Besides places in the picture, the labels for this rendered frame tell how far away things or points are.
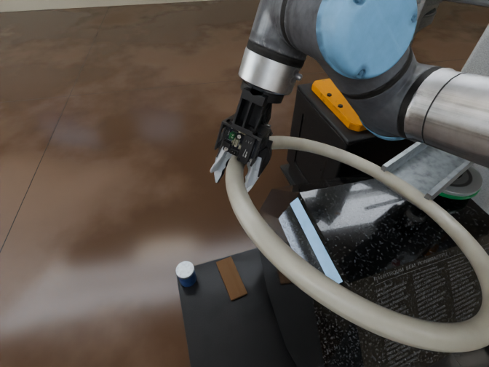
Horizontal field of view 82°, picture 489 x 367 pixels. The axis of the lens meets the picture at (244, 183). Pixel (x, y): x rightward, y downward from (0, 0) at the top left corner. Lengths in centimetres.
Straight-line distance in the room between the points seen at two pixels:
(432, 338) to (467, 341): 5
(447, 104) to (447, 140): 4
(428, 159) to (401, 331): 60
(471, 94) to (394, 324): 25
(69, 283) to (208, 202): 98
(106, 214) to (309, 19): 203
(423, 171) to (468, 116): 50
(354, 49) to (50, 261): 207
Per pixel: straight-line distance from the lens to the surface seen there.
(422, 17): 155
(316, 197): 102
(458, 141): 37
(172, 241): 193
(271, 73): 43
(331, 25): 31
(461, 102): 36
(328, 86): 183
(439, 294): 109
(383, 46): 33
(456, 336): 42
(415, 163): 86
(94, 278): 197
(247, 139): 45
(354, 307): 35
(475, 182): 124
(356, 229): 98
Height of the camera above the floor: 161
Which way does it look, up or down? 47 degrees down
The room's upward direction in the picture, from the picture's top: straight up
